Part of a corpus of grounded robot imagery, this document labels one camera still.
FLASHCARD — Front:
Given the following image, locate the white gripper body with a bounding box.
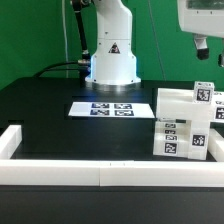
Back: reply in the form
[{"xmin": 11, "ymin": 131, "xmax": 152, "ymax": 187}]
[{"xmin": 177, "ymin": 0, "xmax": 224, "ymax": 38}]

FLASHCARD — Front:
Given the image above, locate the white chair back part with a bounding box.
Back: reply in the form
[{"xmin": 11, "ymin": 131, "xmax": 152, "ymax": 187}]
[{"xmin": 156, "ymin": 88, "xmax": 224, "ymax": 160}]

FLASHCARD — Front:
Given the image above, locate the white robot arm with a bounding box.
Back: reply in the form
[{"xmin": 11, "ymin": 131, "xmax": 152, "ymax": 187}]
[{"xmin": 71, "ymin": 0, "xmax": 224, "ymax": 91}]

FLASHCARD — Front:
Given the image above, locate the white base tag sheet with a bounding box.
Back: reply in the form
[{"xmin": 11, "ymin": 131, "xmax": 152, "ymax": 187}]
[{"xmin": 68, "ymin": 102, "xmax": 154, "ymax": 119}]

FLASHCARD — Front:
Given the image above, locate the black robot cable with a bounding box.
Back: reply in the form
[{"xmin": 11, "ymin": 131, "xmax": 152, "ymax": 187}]
[{"xmin": 32, "ymin": 9, "xmax": 92, "ymax": 78}]

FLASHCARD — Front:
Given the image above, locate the white obstacle fence wall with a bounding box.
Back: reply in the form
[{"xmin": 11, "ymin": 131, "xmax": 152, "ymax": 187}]
[{"xmin": 0, "ymin": 125, "xmax": 224, "ymax": 187}]

